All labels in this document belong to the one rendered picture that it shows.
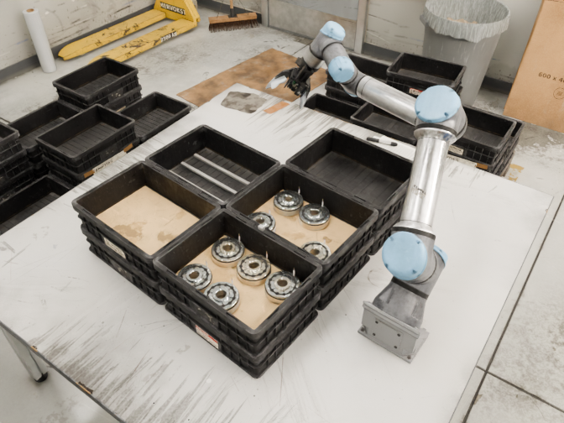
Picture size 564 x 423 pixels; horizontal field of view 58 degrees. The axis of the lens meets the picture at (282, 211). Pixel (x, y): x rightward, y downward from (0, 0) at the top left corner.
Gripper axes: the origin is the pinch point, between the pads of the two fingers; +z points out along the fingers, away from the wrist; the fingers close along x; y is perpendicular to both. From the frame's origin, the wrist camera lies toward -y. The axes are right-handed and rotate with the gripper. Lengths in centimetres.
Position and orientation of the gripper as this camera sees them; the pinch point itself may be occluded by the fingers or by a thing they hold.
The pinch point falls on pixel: (283, 97)
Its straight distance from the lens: 196.1
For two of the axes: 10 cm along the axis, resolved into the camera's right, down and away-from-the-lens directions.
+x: 8.5, 4.5, 2.7
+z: -5.0, 5.3, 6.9
